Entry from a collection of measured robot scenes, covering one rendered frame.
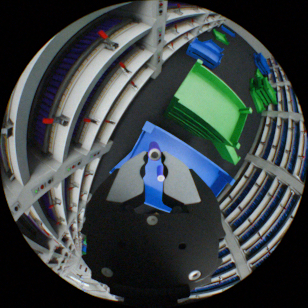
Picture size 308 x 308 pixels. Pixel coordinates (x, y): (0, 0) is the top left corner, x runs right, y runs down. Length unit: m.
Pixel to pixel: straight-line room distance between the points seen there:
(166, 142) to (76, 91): 0.31
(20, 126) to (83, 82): 0.21
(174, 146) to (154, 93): 0.59
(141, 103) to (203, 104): 0.51
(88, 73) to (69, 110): 0.12
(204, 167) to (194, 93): 0.27
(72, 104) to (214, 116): 0.49
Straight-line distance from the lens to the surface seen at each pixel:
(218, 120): 0.43
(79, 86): 0.33
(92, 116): 0.49
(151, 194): 0.34
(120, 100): 0.66
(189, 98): 0.39
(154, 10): 0.44
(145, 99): 0.79
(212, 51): 1.21
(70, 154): 0.48
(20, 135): 0.27
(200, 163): 0.32
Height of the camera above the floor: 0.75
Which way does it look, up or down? 75 degrees down
